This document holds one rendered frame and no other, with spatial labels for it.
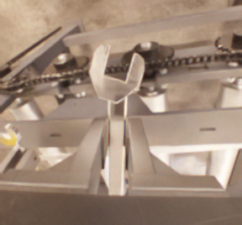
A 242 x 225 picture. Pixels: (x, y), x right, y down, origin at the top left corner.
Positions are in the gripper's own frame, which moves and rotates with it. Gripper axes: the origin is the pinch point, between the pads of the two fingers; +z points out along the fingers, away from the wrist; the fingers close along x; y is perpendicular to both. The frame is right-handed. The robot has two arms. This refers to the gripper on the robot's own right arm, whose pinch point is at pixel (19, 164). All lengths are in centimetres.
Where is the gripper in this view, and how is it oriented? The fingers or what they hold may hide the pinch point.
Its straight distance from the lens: 32.0
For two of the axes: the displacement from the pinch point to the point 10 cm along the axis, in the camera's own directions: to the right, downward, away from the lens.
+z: 1.4, -6.2, 7.7
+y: -2.0, -7.8, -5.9
